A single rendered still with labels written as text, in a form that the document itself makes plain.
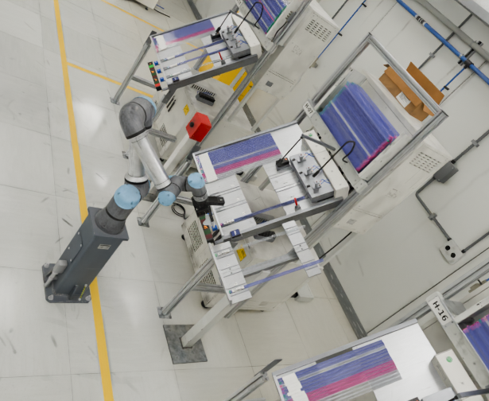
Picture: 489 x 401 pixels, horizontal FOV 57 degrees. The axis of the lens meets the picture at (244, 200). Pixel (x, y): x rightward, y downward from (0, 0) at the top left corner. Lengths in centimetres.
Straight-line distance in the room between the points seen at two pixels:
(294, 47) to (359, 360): 237
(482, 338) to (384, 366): 42
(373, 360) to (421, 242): 194
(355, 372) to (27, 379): 149
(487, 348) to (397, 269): 203
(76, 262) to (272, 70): 212
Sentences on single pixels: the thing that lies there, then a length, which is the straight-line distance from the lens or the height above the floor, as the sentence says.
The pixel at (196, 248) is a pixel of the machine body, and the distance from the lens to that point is 322.
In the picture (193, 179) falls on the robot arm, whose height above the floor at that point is 100.
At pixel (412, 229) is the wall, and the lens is 403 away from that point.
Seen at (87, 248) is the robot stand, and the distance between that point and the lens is 238.
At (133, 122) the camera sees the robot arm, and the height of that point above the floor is 111.
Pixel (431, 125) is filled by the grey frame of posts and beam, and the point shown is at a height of 182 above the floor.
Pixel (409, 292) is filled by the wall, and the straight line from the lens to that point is 399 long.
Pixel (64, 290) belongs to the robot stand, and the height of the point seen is 6.
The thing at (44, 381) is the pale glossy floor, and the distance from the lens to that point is 246.
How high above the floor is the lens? 213
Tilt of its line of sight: 29 degrees down
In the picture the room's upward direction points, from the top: 42 degrees clockwise
